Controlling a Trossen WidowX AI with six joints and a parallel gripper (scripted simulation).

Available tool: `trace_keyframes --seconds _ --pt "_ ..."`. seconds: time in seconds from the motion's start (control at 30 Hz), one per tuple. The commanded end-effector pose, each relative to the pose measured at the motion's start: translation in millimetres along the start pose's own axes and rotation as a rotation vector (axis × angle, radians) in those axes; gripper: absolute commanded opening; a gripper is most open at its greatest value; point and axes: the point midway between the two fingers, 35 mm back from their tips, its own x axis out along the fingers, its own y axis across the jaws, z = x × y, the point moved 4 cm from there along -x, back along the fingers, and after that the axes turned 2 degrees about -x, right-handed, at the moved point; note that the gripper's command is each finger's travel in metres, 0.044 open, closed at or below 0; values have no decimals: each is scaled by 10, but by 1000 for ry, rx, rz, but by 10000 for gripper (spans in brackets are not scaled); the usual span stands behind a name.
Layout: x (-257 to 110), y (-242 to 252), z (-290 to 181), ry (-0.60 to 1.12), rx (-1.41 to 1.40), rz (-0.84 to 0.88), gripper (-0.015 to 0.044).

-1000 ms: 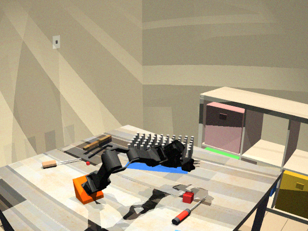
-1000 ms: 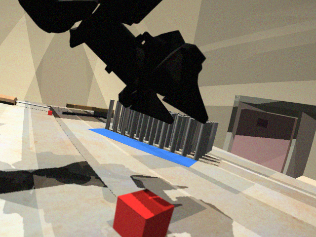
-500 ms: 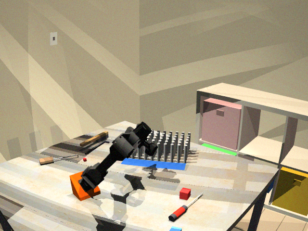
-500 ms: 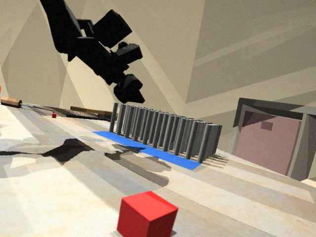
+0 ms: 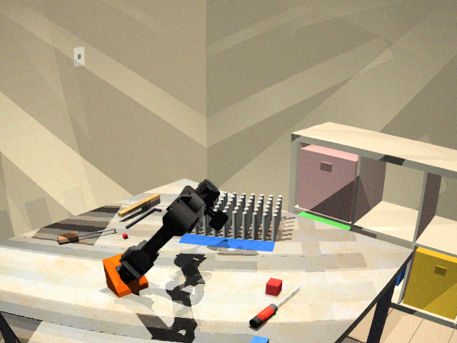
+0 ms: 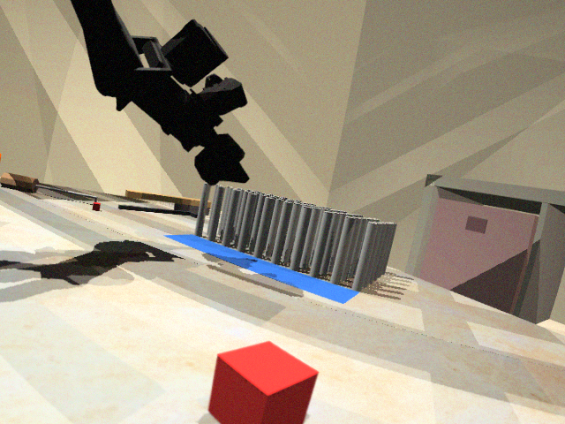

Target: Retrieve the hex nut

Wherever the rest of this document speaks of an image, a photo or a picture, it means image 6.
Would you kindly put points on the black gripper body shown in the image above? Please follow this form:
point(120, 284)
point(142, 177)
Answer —
point(189, 124)

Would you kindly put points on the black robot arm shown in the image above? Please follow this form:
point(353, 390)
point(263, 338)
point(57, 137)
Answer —
point(189, 56)

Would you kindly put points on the blue flat strip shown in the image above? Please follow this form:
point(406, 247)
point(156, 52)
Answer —
point(276, 272)

